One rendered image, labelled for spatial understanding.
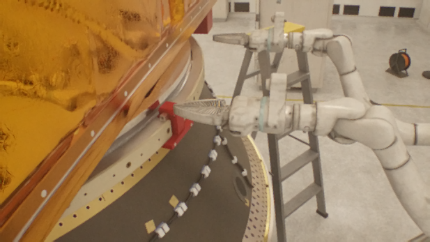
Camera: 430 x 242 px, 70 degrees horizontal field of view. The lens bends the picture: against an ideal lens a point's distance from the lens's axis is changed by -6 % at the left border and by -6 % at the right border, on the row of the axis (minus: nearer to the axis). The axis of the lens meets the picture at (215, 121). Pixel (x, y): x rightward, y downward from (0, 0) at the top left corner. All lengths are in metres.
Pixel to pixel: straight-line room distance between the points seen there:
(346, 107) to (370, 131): 0.07
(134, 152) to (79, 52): 0.32
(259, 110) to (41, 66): 0.43
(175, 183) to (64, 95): 0.51
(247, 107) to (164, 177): 0.31
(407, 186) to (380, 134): 0.15
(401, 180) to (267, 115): 0.31
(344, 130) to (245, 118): 0.20
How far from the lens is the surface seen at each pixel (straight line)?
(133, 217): 0.82
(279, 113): 0.67
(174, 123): 0.83
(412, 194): 0.79
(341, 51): 1.11
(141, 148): 0.75
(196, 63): 1.14
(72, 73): 0.47
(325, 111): 0.69
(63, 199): 0.58
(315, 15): 4.28
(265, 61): 2.00
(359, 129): 0.70
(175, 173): 0.91
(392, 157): 0.74
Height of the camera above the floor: 2.15
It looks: 33 degrees down
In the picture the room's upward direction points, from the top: 2 degrees counter-clockwise
